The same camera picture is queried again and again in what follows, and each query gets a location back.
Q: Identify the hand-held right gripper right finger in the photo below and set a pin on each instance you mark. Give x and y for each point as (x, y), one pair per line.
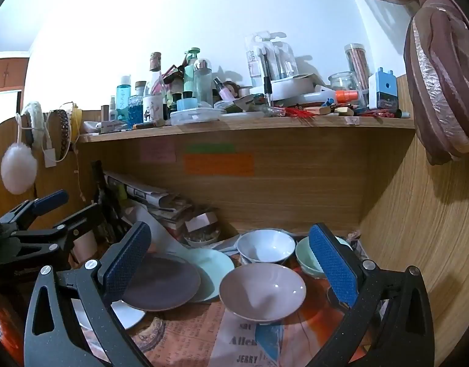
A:
(333, 267)

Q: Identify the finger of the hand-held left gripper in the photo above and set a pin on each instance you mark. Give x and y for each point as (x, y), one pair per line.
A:
(81, 221)
(50, 201)

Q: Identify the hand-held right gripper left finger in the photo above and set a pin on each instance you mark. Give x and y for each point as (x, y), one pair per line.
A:
(129, 262)

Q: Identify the light green bowl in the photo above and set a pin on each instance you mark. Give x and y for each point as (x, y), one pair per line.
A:
(307, 258)

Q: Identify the dark brown plate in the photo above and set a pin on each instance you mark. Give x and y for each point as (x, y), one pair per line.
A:
(161, 283)

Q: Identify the white shallow bowl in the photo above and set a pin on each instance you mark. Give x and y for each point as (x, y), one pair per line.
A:
(263, 286)

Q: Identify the light green plate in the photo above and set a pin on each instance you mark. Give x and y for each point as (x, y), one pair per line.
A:
(213, 267)

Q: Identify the dark wine bottle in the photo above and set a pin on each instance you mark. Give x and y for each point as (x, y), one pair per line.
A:
(102, 198)

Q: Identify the white fluffy pompom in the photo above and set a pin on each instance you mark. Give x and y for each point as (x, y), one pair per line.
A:
(18, 168)

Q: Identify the grey paper sheets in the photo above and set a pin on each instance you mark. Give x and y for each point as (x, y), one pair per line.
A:
(158, 233)

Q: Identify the white hanging tag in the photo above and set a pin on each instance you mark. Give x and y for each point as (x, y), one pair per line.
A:
(50, 157)

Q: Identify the stack of newspapers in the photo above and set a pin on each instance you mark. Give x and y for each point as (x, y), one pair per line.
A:
(150, 195)

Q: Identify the studded headband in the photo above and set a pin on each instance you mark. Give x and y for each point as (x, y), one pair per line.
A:
(63, 130)

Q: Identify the small bowl of trinkets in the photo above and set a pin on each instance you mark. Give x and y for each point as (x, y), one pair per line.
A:
(202, 239)

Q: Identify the small white dish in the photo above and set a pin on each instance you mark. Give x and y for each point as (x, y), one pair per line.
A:
(91, 126)

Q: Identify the white fluffy earmuff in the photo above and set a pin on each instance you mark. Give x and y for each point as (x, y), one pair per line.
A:
(35, 116)

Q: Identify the yellow cloth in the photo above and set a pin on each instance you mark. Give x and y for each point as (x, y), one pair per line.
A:
(76, 118)

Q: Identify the brown tube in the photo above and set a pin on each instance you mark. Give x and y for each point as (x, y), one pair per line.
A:
(104, 114)

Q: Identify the pink sticky note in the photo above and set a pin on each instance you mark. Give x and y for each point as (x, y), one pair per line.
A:
(158, 152)

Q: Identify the small white spray bottle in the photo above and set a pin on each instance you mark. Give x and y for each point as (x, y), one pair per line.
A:
(112, 112)

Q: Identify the round blue glass bottle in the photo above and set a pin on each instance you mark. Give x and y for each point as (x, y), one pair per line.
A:
(135, 109)

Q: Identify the wooden cabinet door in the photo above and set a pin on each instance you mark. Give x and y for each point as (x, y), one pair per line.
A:
(8, 74)

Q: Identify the tall blue liquid bottle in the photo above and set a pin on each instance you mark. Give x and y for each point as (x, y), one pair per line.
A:
(123, 99)

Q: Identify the printed newspaper table cover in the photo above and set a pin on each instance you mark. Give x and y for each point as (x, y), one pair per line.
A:
(226, 344)

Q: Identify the orange sticky note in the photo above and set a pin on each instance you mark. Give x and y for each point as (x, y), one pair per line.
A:
(219, 165)

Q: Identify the printed white mug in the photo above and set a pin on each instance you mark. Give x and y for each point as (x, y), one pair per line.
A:
(153, 109)

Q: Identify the green sticky note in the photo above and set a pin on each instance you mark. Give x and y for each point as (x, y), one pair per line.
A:
(209, 148)

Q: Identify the red tassel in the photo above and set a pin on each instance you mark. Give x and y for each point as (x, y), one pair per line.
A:
(299, 114)

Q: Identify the clear lidded plastic box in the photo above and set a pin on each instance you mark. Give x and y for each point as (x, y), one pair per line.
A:
(198, 116)

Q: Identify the blue jar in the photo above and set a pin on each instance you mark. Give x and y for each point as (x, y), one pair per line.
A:
(187, 104)

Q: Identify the clear bottle with gold cap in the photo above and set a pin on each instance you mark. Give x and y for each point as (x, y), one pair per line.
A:
(154, 80)

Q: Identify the white bottle with orange cap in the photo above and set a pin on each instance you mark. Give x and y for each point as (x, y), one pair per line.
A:
(345, 96)

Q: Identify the white oval dish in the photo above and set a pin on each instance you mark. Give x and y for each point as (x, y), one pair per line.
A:
(246, 115)

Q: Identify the green pump bottle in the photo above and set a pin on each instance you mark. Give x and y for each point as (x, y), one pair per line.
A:
(189, 74)

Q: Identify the blue pencil sharpener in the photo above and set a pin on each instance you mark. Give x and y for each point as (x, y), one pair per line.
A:
(383, 91)

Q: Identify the frosted clear bottle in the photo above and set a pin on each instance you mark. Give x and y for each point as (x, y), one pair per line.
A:
(202, 84)

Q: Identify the white flat box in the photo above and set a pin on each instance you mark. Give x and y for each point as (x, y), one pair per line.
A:
(295, 86)

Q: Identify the glass jar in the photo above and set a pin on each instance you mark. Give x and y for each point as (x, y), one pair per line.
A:
(343, 82)

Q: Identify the small pink spray bottle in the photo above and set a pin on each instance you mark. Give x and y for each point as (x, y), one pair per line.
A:
(223, 91)

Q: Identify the clear tube of pencils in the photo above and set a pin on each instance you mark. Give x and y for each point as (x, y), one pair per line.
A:
(356, 65)

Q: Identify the brown curtain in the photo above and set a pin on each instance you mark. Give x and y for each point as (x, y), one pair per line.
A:
(441, 84)

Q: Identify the clear blister pack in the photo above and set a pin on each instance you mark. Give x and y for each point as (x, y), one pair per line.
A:
(284, 59)
(257, 61)

